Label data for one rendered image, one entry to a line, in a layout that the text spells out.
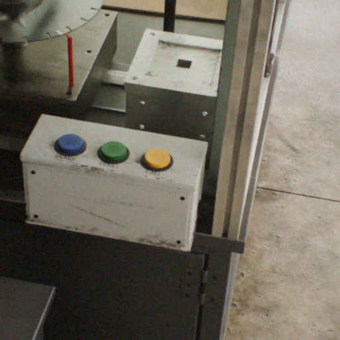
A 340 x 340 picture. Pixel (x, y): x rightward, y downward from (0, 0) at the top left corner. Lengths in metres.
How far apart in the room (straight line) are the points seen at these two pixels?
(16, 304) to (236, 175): 0.39
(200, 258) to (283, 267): 0.96
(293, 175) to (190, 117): 1.25
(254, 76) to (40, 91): 0.48
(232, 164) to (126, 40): 0.63
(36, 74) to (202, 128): 0.32
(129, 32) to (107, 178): 0.65
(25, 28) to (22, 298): 0.49
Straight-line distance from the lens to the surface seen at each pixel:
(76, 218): 1.41
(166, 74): 1.53
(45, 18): 1.58
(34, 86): 1.58
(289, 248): 2.50
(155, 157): 1.33
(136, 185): 1.33
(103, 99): 1.71
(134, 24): 1.96
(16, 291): 1.36
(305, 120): 2.98
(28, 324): 1.31
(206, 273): 1.53
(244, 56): 1.22
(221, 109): 1.41
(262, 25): 1.19
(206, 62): 1.57
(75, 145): 1.35
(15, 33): 1.54
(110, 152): 1.34
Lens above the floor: 1.76
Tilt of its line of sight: 41 degrees down
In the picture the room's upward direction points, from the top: 4 degrees clockwise
